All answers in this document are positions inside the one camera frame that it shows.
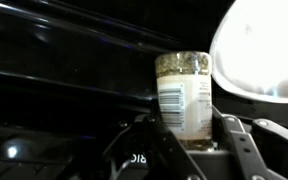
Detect glass herb spice bottle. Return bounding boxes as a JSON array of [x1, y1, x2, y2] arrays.
[[154, 50, 215, 152]]

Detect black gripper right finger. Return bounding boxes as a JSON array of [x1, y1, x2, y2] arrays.
[[217, 115, 288, 180]]

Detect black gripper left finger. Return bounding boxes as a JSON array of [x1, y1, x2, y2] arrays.
[[63, 114, 207, 180]]

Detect black electric stove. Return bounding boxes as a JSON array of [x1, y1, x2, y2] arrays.
[[0, 0, 288, 180]]

